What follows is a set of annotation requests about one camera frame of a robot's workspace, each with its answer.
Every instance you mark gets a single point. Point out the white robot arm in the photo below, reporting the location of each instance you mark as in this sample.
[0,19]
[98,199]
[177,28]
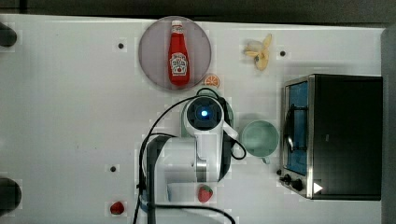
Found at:
[200,157]

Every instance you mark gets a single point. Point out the orange slice toy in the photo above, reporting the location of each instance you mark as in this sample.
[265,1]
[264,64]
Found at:
[212,80]

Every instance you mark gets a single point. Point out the red ketchup bottle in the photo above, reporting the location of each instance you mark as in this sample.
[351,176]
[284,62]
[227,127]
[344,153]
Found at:
[178,58]

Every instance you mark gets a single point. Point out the grey round plate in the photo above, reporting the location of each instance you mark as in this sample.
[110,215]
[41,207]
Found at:
[154,57]

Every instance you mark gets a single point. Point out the mint green mug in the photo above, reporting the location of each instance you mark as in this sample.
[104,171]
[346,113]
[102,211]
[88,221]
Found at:
[260,139]

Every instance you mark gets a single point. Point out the red strawberry toy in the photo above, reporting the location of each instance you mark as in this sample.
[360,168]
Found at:
[205,193]

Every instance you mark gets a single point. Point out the peeled banana toy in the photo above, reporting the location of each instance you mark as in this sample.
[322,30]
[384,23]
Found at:
[259,51]

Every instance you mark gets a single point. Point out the small red tomato toy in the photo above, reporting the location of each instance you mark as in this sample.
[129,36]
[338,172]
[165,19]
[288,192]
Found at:
[117,208]

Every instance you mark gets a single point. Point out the black toaster oven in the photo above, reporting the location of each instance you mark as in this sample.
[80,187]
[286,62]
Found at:
[331,137]

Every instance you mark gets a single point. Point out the black cylinder post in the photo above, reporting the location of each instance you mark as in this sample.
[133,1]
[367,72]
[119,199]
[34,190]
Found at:
[10,195]
[8,37]

